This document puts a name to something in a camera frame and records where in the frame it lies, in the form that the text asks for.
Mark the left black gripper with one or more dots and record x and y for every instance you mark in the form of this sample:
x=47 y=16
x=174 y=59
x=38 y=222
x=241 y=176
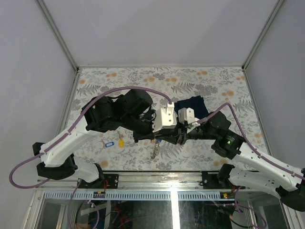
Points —
x=148 y=134

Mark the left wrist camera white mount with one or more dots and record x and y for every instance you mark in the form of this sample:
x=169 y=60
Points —
x=165 y=118

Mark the yellow key tag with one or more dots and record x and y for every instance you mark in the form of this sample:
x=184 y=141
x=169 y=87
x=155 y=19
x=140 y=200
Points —
x=121 y=140

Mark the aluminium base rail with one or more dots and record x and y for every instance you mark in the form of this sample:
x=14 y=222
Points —
x=156 y=181

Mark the slotted grey cable duct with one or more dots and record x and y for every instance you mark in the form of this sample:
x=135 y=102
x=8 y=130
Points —
x=132 y=195

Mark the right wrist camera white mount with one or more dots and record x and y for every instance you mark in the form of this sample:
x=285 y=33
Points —
x=187 y=118

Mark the metal keyring with yellow handle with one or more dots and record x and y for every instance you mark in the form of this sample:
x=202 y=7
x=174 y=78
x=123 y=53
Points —
x=156 y=145

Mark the dark blue folded cloth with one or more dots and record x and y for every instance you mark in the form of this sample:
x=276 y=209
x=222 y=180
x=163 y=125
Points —
x=196 y=103

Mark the blue key tag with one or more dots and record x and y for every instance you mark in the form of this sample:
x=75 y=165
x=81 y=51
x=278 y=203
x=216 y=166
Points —
x=108 y=144

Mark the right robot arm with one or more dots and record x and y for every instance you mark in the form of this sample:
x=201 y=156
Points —
x=272 y=176

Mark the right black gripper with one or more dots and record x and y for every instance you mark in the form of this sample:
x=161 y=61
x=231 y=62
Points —
x=182 y=136

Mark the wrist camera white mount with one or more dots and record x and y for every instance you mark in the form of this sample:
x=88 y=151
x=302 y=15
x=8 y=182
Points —
x=187 y=118
x=165 y=118

